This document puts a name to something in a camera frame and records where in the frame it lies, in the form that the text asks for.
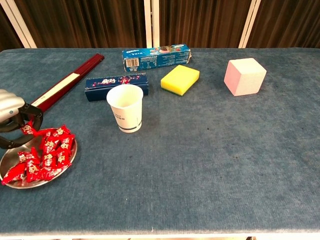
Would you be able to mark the dark brown pleated curtain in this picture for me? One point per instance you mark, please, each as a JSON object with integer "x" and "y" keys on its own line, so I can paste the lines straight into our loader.
{"x": 287, "y": 22}
{"x": 200, "y": 22}
{"x": 87, "y": 22}
{"x": 6, "y": 37}

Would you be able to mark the round metal plate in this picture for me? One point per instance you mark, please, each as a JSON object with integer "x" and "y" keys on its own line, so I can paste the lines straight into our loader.
{"x": 12, "y": 152}

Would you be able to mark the dark blue snack box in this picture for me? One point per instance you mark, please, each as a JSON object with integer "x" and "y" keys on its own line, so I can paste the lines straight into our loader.
{"x": 97, "y": 93}

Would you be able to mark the white partition post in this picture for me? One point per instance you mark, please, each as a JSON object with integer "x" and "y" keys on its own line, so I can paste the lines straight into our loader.
{"x": 250, "y": 22}
{"x": 148, "y": 22}
{"x": 156, "y": 22}
{"x": 22, "y": 27}

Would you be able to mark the long dark red box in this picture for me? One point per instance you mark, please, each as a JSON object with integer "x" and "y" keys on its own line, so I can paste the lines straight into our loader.
{"x": 82, "y": 68}

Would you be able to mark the blue Oreo cookie box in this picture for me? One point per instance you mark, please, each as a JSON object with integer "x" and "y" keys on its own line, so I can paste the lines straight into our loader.
{"x": 155, "y": 61}

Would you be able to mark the white paper cup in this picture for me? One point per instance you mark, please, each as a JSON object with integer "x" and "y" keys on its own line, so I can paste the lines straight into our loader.
{"x": 127, "y": 117}

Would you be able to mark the yellow sponge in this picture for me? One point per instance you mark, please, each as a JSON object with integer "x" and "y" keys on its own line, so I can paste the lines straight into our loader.
{"x": 178, "y": 78}

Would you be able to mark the blue table cloth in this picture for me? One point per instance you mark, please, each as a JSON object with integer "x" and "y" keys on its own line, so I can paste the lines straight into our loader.
{"x": 200, "y": 162}

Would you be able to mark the pink cube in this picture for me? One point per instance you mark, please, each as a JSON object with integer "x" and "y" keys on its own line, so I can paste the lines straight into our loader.
{"x": 247, "y": 80}

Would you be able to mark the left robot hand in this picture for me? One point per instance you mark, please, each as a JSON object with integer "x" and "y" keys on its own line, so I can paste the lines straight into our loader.
{"x": 10, "y": 107}

